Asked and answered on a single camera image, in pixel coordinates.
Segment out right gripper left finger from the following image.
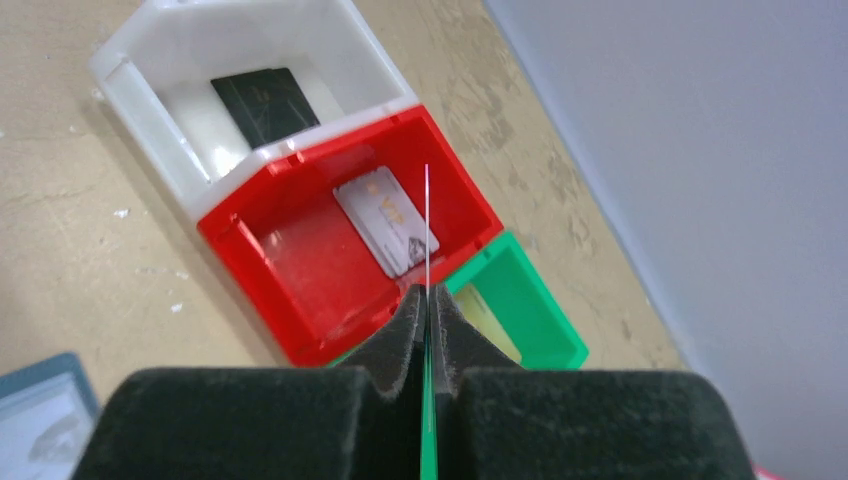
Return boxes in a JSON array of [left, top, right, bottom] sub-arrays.
[[74, 285, 426, 479]]

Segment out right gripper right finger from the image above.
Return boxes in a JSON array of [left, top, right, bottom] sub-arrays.
[[430, 285, 755, 479]]

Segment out blue card holder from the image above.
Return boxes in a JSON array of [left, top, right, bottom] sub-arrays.
[[1, 352, 100, 480]]

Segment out gold card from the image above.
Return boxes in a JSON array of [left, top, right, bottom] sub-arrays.
[[454, 284, 522, 363]]

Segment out white grey card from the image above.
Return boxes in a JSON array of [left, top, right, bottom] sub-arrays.
[[333, 166, 440, 279]]

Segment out black card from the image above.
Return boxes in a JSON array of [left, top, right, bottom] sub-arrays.
[[210, 68, 320, 149]]

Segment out green plastic bin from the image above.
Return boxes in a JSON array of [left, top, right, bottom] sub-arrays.
[[415, 229, 588, 479]]

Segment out red plastic bin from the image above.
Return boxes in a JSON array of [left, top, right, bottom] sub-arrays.
[[197, 105, 503, 367]]

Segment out white plastic bin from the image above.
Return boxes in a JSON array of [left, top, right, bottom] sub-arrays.
[[89, 1, 418, 222]]

